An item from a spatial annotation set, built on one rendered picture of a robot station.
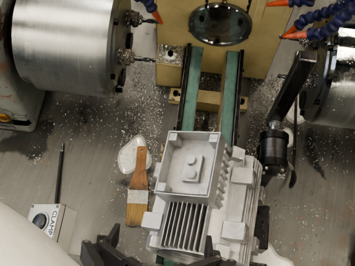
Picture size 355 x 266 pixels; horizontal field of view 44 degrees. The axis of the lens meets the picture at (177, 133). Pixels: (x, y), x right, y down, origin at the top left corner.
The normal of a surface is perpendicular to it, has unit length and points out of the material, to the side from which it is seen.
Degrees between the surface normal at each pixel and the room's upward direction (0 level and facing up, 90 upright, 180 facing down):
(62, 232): 63
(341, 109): 73
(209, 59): 90
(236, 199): 23
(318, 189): 0
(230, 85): 0
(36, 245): 57
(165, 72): 90
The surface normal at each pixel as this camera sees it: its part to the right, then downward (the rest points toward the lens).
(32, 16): -0.02, -0.06
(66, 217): 0.90, -0.07
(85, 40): -0.05, 0.20
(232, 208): -0.36, -0.45
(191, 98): 0.03, -0.40
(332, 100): -0.10, 0.66
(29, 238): 0.63, -0.73
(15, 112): -0.12, 0.90
